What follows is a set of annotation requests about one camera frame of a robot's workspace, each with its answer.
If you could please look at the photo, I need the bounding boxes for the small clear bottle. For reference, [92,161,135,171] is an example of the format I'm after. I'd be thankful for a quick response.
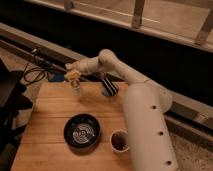
[70,79,81,92]

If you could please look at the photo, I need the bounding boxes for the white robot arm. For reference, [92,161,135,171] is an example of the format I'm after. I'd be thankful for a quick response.
[65,49,180,171]

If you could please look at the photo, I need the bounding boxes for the black round bowl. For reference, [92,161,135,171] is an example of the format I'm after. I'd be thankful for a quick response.
[64,113,101,150]

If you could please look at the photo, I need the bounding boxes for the dark object at left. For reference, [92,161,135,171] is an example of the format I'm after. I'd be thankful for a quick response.
[0,59,33,171]

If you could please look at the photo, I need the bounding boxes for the black cable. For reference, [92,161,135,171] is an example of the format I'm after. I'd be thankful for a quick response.
[22,63,56,84]

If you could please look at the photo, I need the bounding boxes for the metal floor rail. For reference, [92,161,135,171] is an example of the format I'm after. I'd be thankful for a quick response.
[0,22,213,141]

